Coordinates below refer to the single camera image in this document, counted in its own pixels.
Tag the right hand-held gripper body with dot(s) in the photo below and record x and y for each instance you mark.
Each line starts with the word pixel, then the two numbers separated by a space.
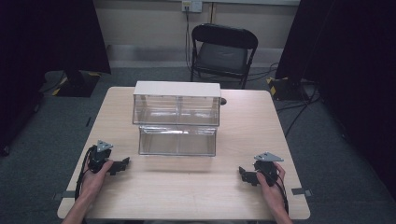
pixel 267 171

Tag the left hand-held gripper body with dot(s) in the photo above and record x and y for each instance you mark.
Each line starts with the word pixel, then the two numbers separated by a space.
pixel 99 155

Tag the person's right hand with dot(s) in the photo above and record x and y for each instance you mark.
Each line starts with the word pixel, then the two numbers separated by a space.
pixel 275 193

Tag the person's left hand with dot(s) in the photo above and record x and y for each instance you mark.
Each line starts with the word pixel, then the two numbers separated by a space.
pixel 93 183

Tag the small black floor strip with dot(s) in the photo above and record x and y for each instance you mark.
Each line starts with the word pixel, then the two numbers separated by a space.
pixel 88 121

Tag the grey tape strip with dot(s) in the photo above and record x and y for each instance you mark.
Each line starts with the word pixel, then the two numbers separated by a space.
pixel 63 195
pixel 302 191

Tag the clear plastic drawer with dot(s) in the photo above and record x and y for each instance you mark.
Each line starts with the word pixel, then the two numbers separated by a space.
pixel 177 143

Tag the black stand base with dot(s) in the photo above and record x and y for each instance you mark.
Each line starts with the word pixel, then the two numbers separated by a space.
pixel 76 84
pixel 288 88

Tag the small black round object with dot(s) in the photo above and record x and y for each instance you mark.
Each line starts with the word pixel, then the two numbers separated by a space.
pixel 223 101

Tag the clear drawer cabinet white top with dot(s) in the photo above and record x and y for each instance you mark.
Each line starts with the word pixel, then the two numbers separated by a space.
pixel 176 102

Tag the black folding chair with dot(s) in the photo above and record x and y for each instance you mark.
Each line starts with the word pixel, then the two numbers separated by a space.
pixel 222 56

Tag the black curtain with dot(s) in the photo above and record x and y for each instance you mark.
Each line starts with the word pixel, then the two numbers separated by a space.
pixel 348 62

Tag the white wall socket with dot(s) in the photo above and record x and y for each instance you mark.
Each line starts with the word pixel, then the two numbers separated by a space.
pixel 192 5

